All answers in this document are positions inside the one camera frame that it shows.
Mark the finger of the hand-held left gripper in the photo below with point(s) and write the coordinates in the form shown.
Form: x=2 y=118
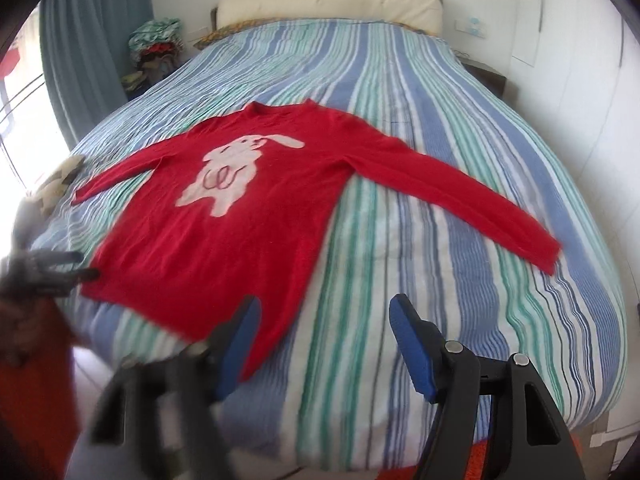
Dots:
x=70 y=279
x=55 y=260

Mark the wall socket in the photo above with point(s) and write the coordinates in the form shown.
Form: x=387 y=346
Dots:
x=471 y=27

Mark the yellow patterned pillow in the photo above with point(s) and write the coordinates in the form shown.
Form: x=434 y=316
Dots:
x=225 y=32

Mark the person's orange clothing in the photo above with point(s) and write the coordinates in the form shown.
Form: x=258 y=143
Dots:
x=35 y=410

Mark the dark nightstand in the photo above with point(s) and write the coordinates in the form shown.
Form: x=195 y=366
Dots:
x=487 y=75

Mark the beige plush toy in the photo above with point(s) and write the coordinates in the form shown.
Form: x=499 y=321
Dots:
x=62 y=180

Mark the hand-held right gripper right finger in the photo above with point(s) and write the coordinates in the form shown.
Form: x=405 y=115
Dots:
x=407 y=335

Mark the window railing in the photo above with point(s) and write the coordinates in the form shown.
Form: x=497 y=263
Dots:
x=20 y=100

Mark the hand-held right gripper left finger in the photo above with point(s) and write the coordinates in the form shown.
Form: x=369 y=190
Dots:
x=246 y=327

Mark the orange cloth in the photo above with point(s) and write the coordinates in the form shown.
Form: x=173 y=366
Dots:
x=570 y=460

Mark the pile of clothes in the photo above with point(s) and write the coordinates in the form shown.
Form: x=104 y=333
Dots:
x=152 y=50

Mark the person's left hand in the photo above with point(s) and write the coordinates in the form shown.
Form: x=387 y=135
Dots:
x=27 y=332

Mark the blue curtain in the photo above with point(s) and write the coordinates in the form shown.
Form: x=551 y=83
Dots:
x=95 y=40

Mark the red sweater with rabbit print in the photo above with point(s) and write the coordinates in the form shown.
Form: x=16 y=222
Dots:
x=210 y=245

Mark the striped bed blanket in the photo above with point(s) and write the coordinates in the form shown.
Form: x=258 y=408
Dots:
x=425 y=185

